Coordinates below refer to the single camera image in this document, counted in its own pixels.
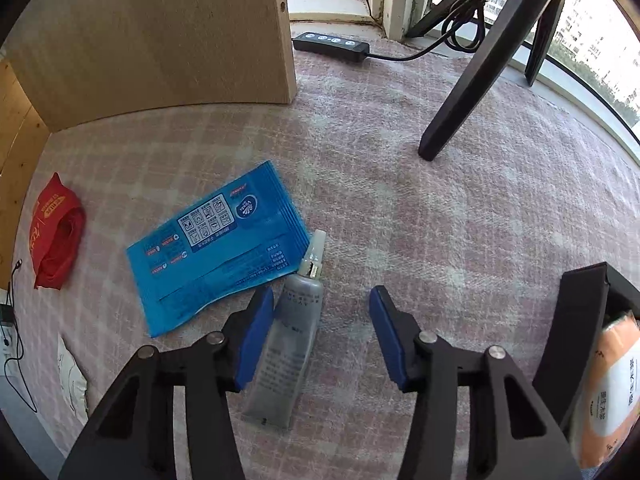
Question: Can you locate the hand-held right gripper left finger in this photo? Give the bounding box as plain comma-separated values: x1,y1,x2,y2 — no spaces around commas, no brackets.
59,287,276,480

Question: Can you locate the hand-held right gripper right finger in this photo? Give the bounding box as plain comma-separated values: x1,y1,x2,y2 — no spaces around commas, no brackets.
369,285,571,480

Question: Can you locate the grey glue tube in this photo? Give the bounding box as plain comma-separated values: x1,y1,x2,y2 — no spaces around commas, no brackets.
241,228,327,432

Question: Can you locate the black container box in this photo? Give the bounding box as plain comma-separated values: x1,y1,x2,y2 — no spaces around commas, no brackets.
530,261,640,480

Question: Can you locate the orange white tissue pack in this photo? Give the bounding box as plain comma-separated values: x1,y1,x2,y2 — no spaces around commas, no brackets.
570,310,640,472

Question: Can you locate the blue wet wipe packet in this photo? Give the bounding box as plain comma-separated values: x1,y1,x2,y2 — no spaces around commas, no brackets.
124,159,312,340

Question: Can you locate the white crumpled tissue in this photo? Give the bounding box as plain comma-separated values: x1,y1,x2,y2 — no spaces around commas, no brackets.
55,334,90,427

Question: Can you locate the red folded cloth bag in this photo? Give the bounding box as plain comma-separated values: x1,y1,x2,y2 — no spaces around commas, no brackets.
28,172,86,291

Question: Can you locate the black tripod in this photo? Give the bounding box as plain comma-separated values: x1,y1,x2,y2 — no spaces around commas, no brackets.
405,0,582,163

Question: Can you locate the pine wood panel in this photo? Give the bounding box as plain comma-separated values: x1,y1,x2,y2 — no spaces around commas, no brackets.
0,59,52,292

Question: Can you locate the black power strip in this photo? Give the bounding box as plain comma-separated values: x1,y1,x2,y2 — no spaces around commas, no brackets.
292,31,372,65

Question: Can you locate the brown wooden board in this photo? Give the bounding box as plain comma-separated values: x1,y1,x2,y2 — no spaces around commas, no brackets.
0,0,297,134

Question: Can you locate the thin black charging cable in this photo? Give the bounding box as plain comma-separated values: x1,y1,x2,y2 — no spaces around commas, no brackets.
0,258,39,414

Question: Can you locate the black tripod cable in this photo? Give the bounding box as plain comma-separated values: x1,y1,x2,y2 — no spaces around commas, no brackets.
367,0,507,64

